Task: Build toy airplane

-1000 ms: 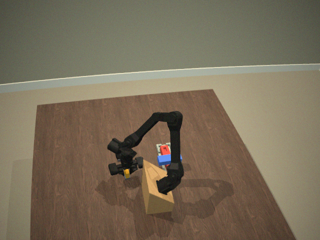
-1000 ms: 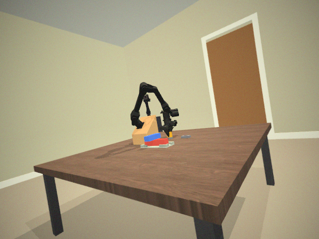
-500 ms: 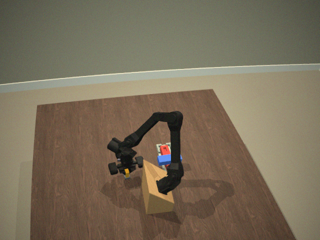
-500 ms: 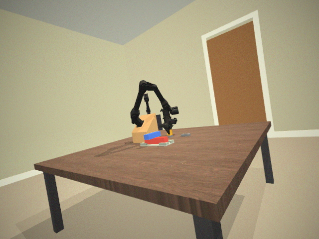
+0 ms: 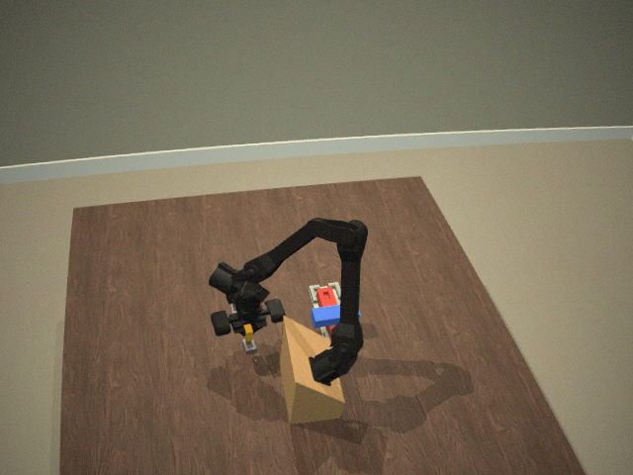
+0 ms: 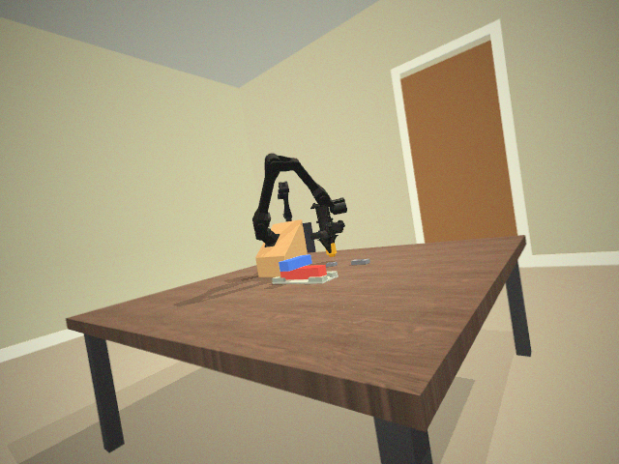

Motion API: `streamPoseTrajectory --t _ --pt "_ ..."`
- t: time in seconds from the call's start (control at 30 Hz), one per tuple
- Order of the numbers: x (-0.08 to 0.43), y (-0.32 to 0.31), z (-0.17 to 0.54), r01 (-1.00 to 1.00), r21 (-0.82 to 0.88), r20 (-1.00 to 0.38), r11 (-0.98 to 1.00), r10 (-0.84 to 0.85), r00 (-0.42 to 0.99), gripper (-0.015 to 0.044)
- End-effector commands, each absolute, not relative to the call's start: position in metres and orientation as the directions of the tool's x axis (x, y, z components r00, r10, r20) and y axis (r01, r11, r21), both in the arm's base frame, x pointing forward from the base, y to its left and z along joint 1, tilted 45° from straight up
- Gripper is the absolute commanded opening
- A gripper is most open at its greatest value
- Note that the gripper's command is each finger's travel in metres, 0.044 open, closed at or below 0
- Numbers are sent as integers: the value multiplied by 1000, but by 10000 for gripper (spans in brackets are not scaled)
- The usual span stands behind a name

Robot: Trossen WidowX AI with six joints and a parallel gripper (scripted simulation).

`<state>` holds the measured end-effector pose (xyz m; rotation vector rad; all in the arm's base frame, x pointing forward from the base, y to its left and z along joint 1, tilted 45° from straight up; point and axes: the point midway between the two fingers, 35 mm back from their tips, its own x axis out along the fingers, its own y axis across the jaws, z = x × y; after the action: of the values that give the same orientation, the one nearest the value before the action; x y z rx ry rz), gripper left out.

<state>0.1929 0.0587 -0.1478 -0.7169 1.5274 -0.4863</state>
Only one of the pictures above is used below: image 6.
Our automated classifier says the red long block with rectangular slots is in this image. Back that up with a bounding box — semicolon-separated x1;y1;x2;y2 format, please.
280;265;327;279

